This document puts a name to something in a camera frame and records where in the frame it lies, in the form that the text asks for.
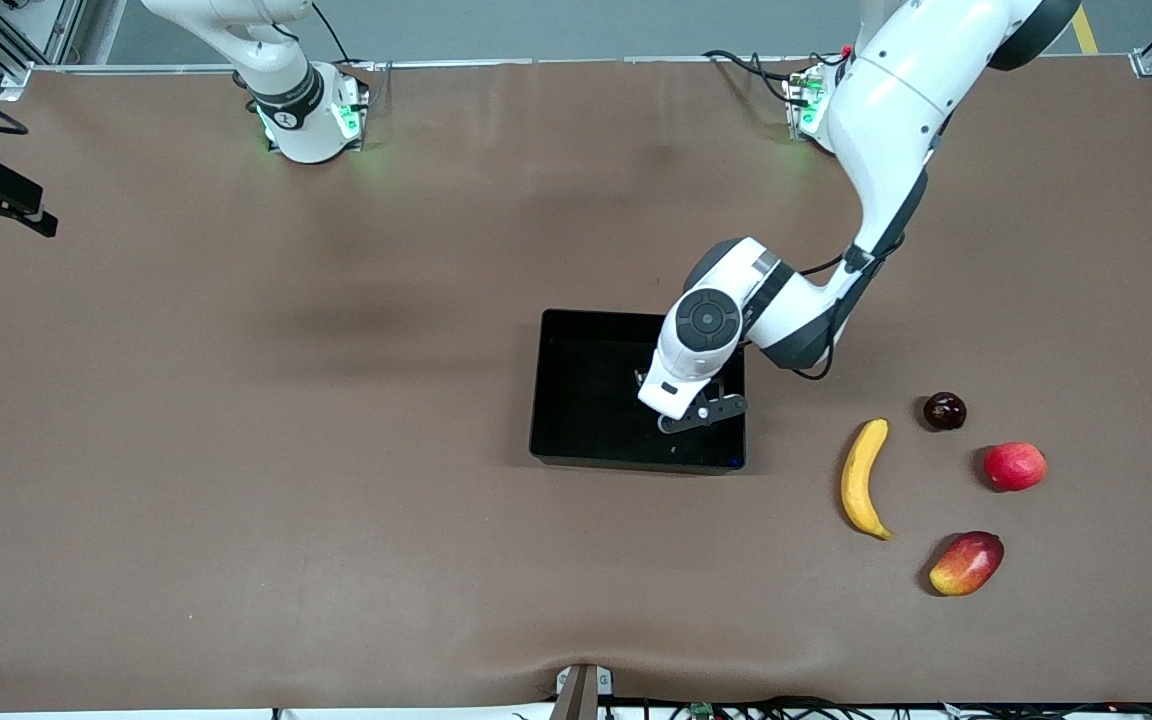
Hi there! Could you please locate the black plastic box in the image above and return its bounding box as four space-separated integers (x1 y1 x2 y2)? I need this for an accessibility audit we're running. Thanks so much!
529 309 747 473

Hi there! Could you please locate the yellow banana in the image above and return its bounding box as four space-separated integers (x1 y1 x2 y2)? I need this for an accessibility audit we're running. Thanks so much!
840 417 895 542

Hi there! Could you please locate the red apple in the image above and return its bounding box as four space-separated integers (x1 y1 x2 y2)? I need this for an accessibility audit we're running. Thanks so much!
983 441 1048 492

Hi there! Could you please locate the dark purple plum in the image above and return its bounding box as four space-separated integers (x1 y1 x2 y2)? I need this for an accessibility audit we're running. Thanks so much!
923 391 968 432

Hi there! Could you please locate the red yellow mango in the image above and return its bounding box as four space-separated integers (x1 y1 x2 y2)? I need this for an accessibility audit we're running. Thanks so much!
929 530 1005 597

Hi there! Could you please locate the large table cover mat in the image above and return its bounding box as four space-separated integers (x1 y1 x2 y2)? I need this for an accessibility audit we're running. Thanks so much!
0 55 1152 713

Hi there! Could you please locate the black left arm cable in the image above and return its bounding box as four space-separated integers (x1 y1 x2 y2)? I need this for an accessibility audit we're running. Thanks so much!
791 170 932 382

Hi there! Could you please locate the black cable below table edge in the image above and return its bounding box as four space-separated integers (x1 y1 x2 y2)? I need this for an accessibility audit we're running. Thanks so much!
711 696 897 720

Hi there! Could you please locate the table edge clamp bracket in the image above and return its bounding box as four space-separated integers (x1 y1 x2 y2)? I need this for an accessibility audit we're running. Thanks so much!
554 663 615 720

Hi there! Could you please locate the black left base cable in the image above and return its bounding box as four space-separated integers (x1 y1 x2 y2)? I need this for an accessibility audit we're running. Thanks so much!
703 48 812 106

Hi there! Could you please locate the black base cable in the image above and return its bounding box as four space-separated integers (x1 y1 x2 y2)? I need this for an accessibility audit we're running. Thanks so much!
309 0 377 101
703 48 812 106

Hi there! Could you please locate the black right base cable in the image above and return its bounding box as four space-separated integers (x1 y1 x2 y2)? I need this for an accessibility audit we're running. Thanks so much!
309 0 377 101

